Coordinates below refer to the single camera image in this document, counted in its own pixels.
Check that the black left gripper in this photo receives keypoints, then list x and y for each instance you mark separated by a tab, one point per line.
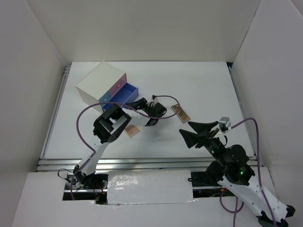
141	102

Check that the white drawer organizer cabinet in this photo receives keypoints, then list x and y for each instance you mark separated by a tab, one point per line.
94	85

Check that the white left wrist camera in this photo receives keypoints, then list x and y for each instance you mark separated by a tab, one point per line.
154	100

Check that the light blue small drawer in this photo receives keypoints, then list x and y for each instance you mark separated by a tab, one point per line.
105	98

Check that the small beige eyeshadow quad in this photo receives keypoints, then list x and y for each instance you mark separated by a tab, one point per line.
131	130

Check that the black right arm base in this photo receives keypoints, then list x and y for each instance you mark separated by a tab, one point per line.
205	184

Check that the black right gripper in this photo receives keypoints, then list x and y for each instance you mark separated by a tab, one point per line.
204	135

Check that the long brown eyeshadow palette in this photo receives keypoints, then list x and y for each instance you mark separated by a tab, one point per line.
181	114

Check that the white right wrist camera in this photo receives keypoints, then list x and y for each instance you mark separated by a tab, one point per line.
224	125

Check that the pink drawer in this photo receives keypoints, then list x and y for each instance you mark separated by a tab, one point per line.
118	85

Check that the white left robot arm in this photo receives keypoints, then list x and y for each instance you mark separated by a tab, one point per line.
109	126

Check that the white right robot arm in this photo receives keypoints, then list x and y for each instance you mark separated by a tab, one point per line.
230	170

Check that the white foil cover sheet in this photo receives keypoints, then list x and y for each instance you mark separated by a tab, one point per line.
149	187

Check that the dark blue drawer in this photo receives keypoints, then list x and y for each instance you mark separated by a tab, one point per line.
128	93

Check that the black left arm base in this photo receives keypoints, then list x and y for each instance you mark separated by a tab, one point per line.
89	188

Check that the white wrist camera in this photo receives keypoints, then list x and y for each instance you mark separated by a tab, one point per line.
154	100
224	125

